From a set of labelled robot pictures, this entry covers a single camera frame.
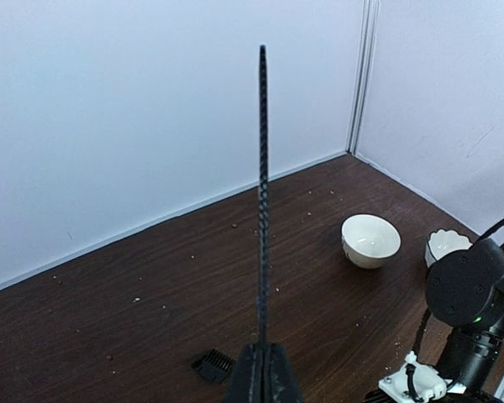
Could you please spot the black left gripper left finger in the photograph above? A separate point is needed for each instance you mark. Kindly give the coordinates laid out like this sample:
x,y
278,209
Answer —
x,y
245,384

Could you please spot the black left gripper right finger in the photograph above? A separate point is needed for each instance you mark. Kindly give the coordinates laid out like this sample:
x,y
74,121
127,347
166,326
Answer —
x,y
278,383

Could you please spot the black clipper guard comb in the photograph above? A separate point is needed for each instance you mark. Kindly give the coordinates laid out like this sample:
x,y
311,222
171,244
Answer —
x,y
214,366

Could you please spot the black hair comb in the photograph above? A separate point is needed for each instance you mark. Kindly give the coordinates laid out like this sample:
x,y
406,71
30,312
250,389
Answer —
x,y
263,199

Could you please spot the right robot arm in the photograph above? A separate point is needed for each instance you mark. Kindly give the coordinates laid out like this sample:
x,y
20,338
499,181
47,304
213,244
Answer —
x,y
465,290

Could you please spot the white round bowl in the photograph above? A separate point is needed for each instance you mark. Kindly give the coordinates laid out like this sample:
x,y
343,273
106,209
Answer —
x,y
369,241

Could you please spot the white scalloped bowl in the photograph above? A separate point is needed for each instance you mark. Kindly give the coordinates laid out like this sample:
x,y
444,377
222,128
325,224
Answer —
x,y
442,242

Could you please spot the aluminium corner post right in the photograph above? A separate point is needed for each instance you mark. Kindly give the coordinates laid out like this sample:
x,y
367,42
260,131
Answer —
x,y
371,10

